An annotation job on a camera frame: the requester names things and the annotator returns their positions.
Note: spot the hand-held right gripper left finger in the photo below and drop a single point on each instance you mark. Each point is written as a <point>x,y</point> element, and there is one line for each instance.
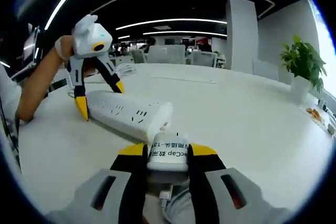
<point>105,197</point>

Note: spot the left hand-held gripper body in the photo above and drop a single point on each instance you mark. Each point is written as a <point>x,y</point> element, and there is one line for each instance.
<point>86,40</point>

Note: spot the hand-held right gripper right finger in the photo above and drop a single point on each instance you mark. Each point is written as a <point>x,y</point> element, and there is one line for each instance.
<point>218,197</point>

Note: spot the white power strip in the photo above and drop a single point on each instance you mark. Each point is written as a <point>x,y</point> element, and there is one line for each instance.
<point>123,113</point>

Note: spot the white charger block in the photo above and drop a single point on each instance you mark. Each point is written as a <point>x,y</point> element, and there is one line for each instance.
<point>168,155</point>

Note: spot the straight ceiling light strip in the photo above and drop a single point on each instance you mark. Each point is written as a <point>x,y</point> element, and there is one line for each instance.
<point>183,33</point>
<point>170,21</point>

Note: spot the person's left hand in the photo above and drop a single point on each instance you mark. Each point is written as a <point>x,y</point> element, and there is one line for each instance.
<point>64,48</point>

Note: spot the white office chair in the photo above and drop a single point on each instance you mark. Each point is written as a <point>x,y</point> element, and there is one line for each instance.
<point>138,56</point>
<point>203,58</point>
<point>166,54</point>

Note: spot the computer monitor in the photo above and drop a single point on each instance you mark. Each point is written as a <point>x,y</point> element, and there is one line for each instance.
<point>30,48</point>

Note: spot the person's white shirt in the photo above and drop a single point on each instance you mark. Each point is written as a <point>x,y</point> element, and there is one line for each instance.
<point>9,95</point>

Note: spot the orange-brown snack pile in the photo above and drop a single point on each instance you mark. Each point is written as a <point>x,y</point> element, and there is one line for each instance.
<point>314,115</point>

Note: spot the white partition panel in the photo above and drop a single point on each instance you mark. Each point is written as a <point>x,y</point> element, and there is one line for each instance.
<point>265,69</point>

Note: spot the green potted plant white pot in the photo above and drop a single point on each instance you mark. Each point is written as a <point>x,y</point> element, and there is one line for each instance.
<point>302,61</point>

